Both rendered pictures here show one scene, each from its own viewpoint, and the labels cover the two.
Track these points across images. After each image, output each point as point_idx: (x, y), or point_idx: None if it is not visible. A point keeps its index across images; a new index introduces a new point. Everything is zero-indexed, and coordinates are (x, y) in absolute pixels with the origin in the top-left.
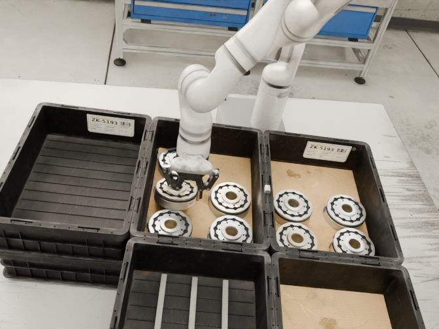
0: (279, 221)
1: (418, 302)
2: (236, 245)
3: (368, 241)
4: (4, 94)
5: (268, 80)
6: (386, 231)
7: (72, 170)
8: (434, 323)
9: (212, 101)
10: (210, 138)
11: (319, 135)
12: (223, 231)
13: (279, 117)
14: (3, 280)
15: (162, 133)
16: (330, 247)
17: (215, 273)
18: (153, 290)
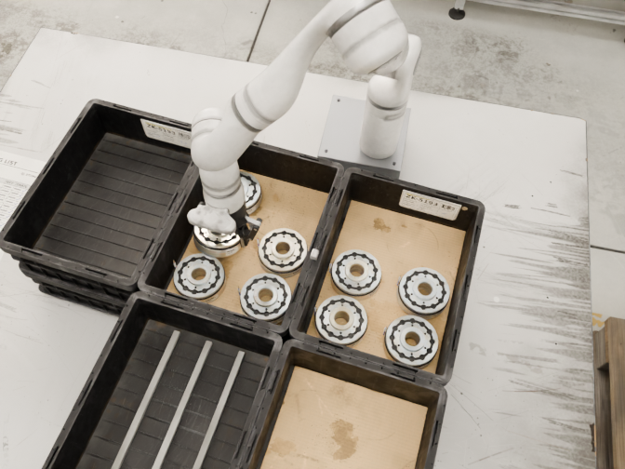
0: (335, 288)
1: (498, 416)
2: (248, 322)
3: (432, 339)
4: (89, 60)
5: (371, 97)
6: (450, 335)
7: (119, 184)
8: (508, 447)
9: (218, 162)
10: (240, 189)
11: (466, 160)
12: (255, 293)
13: (390, 141)
14: (39, 293)
15: None
16: (384, 335)
17: (232, 341)
18: (161, 346)
